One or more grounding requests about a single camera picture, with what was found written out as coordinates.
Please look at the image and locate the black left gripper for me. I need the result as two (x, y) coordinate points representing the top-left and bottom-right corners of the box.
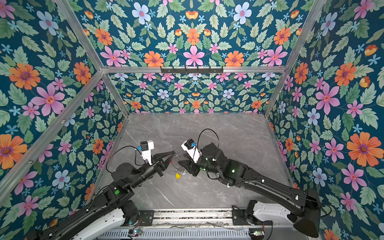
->
(128, 149), (176, 191)

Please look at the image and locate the metal keyring with red handle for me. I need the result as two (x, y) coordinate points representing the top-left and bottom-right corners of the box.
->
(171, 154), (179, 172)

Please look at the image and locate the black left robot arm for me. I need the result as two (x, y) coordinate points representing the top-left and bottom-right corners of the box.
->
(25, 151), (176, 240)

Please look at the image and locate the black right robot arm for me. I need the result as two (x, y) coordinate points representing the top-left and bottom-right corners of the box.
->
(179, 139), (321, 238)

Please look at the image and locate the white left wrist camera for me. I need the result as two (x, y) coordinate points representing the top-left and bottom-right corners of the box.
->
(140, 141), (154, 165)

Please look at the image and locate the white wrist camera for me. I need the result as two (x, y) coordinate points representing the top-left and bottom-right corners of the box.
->
(140, 141), (154, 165)
(181, 139), (201, 164)

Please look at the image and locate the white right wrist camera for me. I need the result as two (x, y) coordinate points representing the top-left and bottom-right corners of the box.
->
(181, 139), (201, 164)

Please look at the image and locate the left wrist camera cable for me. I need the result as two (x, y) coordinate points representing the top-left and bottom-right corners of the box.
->
(105, 145), (146, 173)

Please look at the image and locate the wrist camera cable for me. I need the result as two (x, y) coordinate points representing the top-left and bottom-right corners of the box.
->
(105, 145), (146, 173)
(197, 128), (220, 149)

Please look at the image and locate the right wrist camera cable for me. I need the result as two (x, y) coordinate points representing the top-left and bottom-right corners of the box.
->
(197, 128), (220, 149)

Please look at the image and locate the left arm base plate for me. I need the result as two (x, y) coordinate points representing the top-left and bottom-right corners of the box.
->
(134, 210), (155, 227)

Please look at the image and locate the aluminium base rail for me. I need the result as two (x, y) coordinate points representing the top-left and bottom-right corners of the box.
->
(80, 207), (304, 240)

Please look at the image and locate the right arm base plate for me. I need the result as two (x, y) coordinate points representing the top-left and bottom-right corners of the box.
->
(232, 206), (273, 226)

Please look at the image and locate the black wall hook rail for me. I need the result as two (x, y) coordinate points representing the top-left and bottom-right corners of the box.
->
(160, 67), (224, 74)

